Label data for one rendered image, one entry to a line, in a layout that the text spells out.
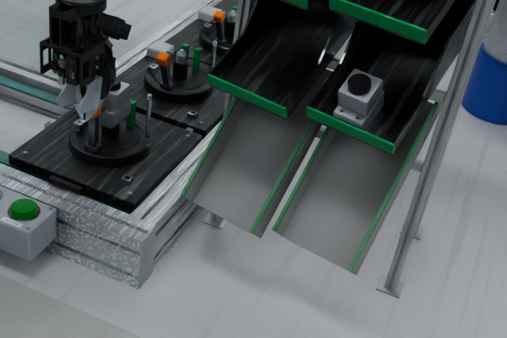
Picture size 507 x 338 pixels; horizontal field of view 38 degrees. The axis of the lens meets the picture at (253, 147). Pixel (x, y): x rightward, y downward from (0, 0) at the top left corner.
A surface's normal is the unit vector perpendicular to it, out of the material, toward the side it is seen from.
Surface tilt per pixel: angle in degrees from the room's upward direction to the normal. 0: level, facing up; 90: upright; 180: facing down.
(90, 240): 90
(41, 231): 90
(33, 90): 0
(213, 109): 0
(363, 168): 45
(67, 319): 0
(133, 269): 90
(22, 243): 90
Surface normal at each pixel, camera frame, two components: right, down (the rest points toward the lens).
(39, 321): 0.14, -0.83
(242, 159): -0.29, -0.29
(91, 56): 0.91, 0.32
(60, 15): -0.39, 0.47
